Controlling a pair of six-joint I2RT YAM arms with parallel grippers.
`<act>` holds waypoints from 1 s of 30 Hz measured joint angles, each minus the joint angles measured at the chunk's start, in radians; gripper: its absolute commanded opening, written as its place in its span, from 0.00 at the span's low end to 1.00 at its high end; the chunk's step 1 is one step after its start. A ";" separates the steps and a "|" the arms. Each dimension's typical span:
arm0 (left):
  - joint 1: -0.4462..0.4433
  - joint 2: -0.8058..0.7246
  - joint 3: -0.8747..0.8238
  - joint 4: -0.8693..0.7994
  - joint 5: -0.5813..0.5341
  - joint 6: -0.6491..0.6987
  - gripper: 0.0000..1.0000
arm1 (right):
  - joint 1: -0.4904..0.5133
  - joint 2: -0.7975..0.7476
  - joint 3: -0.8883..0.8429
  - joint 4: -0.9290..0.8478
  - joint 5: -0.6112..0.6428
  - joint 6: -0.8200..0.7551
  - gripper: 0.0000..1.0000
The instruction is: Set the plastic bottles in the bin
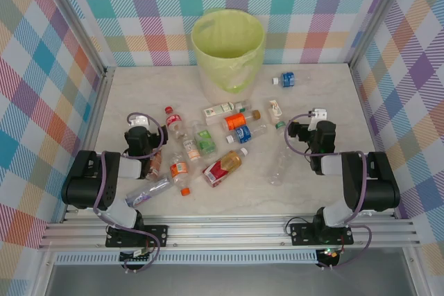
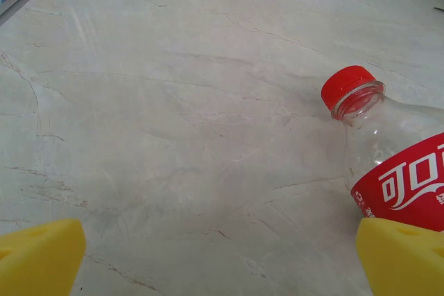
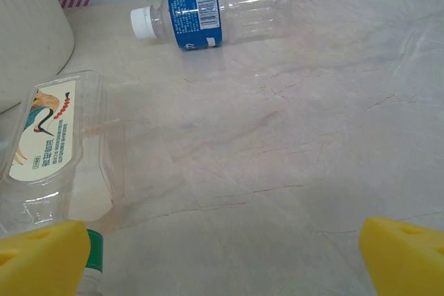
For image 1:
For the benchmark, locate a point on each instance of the red label red cap bottle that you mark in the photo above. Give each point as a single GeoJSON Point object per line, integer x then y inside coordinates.
{"type": "Point", "coordinates": [173, 122]}

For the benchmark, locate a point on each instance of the small brown bottle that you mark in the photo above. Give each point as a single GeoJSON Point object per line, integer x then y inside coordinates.
{"type": "Point", "coordinates": [156, 166]}

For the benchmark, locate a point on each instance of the small white printed bottle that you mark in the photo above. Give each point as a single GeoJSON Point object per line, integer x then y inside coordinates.
{"type": "Point", "coordinates": [275, 107]}

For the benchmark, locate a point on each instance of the large clear green cap bottle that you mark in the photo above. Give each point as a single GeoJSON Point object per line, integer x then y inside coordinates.
{"type": "Point", "coordinates": [279, 164]}

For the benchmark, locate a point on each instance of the crushed purple label bottle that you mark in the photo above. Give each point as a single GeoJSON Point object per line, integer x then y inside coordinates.
{"type": "Point", "coordinates": [149, 191]}

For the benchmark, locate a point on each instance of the short blue label bottle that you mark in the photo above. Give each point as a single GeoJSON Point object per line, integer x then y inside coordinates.
{"type": "Point", "coordinates": [288, 79]}

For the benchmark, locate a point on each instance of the white green label bottle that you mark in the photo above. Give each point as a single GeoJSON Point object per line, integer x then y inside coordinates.
{"type": "Point", "coordinates": [218, 111]}

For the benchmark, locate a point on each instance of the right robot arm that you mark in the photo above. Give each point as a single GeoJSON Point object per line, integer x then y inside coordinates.
{"type": "Point", "coordinates": [378, 188]}

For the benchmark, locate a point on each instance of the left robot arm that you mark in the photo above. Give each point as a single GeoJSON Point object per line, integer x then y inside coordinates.
{"type": "Point", "coordinates": [83, 185]}

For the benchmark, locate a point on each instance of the yellow-green trash bin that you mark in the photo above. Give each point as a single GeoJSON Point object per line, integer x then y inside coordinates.
{"type": "Point", "coordinates": [208, 50]}

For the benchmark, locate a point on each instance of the white orange label clear bottle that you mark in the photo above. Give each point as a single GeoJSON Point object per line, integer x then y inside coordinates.
{"type": "Point", "coordinates": [191, 151]}

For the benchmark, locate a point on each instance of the green label clear bottle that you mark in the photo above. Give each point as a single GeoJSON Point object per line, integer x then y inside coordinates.
{"type": "Point", "coordinates": [205, 141]}

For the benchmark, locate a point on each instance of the blue label white cap bottle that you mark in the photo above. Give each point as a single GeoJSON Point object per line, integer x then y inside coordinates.
{"type": "Point", "coordinates": [243, 133]}

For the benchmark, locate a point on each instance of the orange label brown cap bottle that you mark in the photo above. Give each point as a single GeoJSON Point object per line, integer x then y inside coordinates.
{"type": "Point", "coordinates": [236, 121]}

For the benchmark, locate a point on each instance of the red label amber liquid bottle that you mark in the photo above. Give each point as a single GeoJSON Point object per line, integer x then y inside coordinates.
{"type": "Point", "coordinates": [222, 167]}

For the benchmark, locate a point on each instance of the small circuit board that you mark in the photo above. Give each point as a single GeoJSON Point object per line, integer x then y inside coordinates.
{"type": "Point", "coordinates": [135, 256]}
{"type": "Point", "coordinates": [329, 255]}

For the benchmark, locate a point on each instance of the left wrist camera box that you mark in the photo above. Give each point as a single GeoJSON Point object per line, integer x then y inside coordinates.
{"type": "Point", "coordinates": [139, 121]}

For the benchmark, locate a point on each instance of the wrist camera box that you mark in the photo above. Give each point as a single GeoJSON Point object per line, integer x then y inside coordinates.
{"type": "Point", "coordinates": [139, 121]}
{"type": "Point", "coordinates": [320, 115]}

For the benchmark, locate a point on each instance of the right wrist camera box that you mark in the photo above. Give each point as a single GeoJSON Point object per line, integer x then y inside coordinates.
{"type": "Point", "coordinates": [320, 115]}

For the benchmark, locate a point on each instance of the aluminium side rail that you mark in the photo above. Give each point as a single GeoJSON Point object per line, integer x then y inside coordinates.
{"type": "Point", "coordinates": [91, 136]}

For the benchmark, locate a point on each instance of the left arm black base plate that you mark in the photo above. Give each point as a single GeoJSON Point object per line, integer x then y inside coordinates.
{"type": "Point", "coordinates": [157, 235]}

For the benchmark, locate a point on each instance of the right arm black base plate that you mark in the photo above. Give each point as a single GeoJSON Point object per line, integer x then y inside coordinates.
{"type": "Point", "coordinates": [301, 233]}

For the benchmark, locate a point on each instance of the aluminium mounting rail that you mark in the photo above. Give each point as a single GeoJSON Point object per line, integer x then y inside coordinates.
{"type": "Point", "coordinates": [225, 232]}

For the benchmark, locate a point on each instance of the aluminium frame post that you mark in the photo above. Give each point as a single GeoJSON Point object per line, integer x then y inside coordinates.
{"type": "Point", "coordinates": [79, 18]}
{"type": "Point", "coordinates": [381, 15]}

